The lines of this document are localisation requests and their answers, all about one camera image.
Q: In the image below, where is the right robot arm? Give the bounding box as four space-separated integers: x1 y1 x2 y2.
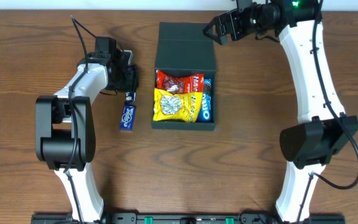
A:
203 0 358 223

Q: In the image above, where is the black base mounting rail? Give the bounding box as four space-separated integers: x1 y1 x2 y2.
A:
30 211 346 224

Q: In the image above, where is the blue Eclipse mints box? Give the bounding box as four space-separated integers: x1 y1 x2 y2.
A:
119 105 136 131

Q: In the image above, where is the dark green gift box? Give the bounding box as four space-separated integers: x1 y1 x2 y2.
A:
151 22 216 131

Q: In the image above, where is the yellow Hacks candy bag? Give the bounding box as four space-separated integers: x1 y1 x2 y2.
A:
152 88 203 123

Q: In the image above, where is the blue Dairy Milk chocolate bar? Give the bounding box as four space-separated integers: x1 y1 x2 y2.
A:
124 64 139 105

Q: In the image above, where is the blue Oreo cookie pack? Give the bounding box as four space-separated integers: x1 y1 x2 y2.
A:
197 79 212 123

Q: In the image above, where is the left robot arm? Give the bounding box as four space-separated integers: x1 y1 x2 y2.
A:
35 36 139 223

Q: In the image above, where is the red Hacks candy bag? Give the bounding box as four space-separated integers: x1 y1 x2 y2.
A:
156 70 204 94

